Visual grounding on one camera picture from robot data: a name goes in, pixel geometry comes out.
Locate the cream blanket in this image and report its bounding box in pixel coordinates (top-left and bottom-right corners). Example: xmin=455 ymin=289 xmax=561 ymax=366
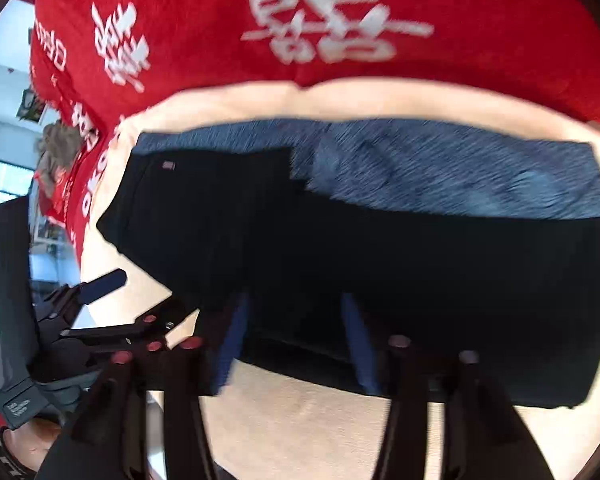
xmin=77 ymin=80 xmax=600 ymax=480

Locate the red printed blanket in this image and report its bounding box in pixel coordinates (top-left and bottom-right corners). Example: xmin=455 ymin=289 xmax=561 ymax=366
xmin=29 ymin=0 xmax=600 ymax=262

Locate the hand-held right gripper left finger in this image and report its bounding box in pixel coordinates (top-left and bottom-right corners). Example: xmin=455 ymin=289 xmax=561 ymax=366
xmin=34 ymin=292 xmax=252 ymax=480

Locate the black chair back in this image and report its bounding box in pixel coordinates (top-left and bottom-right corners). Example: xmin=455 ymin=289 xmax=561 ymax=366
xmin=0 ymin=194 xmax=37 ymax=363

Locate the person's left hand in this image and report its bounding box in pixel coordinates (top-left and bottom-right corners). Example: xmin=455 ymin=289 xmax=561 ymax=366
xmin=2 ymin=417 xmax=63 ymax=468

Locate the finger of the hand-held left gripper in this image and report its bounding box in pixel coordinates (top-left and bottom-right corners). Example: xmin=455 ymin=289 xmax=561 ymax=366
xmin=59 ymin=300 xmax=202 ymax=357
xmin=44 ymin=268 xmax=129 ymax=317

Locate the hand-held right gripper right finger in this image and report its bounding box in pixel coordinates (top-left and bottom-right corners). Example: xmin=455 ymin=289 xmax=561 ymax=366
xmin=341 ymin=291 xmax=557 ymax=480

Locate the black pants blue floral trim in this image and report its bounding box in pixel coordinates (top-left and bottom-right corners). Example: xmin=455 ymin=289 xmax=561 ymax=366
xmin=96 ymin=117 xmax=600 ymax=409

